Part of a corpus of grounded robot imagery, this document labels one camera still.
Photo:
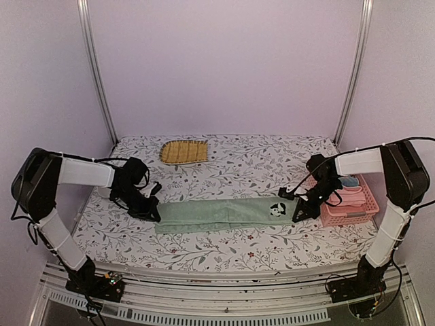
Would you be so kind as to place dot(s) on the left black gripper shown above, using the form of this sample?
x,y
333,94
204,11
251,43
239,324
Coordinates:
x,y
153,210

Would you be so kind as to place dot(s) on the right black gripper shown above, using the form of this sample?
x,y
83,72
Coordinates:
x,y
310,210

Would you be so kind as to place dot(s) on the light green towel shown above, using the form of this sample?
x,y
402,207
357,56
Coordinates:
x,y
217,215

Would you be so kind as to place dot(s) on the pink towel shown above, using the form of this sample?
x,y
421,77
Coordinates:
x,y
353,196

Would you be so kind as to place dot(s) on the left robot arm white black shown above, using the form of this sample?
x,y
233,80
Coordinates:
x,y
35,192

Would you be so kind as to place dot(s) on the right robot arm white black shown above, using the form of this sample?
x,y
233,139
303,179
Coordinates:
x,y
406,182

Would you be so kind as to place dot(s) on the pink plastic basket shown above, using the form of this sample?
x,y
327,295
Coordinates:
x,y
349,215

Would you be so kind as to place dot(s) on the blue rolled towel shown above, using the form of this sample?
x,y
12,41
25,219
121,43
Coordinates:
x,y
349,181

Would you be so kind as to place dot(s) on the white ceramic bowl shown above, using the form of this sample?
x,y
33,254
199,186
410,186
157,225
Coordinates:
x,y
103,192

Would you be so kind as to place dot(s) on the woven bamboo tray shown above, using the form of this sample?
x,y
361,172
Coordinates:
x,y
183,152

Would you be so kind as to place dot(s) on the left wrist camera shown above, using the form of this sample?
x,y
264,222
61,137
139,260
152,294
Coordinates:
x,y
152,189

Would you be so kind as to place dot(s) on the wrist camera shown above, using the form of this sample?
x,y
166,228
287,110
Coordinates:
x,y
152,189
290,194

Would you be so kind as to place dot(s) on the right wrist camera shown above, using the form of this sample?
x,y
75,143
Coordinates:
x,y
290,194

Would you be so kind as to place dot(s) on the aluminium front rail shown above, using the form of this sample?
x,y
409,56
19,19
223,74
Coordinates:
x,y
166,297

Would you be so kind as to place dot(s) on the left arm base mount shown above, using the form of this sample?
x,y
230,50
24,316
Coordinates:
x,y
108,287

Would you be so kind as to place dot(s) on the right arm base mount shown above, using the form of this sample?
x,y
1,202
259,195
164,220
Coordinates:
x,y
344,289

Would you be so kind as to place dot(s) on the right aluminium frame post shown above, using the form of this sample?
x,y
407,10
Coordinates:
x,y
363,33

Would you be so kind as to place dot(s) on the aluminium frame post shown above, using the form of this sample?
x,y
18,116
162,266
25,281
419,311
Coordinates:
x,y
363,33
91,52

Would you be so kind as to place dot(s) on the left aluminium frame post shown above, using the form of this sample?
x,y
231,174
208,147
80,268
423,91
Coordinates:
x,y
91,52

